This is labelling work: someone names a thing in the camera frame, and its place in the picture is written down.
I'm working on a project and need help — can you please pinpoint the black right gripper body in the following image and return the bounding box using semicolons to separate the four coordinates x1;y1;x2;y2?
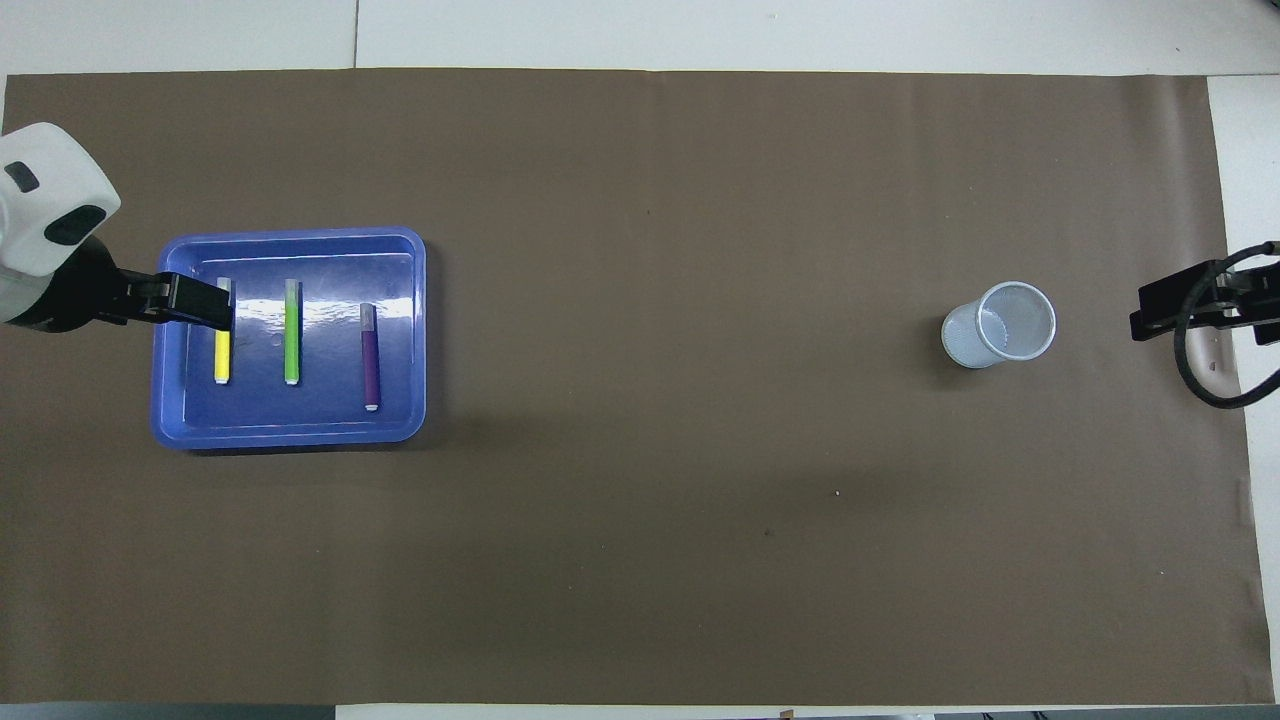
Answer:
1205;262;1280;347

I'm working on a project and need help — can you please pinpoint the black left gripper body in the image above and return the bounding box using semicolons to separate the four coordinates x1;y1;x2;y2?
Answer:
5;237;173;335

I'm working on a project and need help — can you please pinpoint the yellow pen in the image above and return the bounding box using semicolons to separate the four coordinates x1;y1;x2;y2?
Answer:
214;277;234;386

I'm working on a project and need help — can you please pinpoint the green pen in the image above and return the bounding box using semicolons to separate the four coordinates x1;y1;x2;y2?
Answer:
283;279;302;387

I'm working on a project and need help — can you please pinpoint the purple pen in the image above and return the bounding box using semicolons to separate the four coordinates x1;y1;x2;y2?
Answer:
359;303;380;413

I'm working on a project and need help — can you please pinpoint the blue plastic tray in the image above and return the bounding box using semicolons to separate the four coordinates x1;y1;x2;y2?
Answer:
150;227;428;451

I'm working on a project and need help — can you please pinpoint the light blue mesh pen cup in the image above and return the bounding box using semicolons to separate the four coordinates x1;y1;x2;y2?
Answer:
940;281;1058;371

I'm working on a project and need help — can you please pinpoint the brown table mat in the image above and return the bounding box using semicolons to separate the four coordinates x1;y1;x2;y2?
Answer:
0;67;1277;707

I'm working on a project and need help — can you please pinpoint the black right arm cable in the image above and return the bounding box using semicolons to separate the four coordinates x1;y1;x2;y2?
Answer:
1174;240;1280;410

